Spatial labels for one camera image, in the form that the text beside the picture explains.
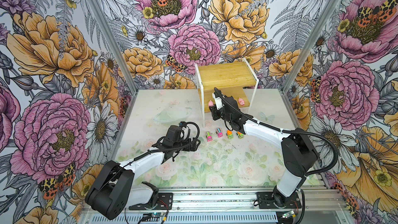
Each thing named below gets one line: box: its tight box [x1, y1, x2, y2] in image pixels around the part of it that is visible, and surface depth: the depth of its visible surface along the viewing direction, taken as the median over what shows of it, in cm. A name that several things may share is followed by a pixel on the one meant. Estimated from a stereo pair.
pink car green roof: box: [205, 131, 213, 142], surface depth 96 cm
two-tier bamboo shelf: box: [194, 58, 260, 129], surface depth 85 cm
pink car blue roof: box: [215, 127, 224, 138], surface depth 98 cm
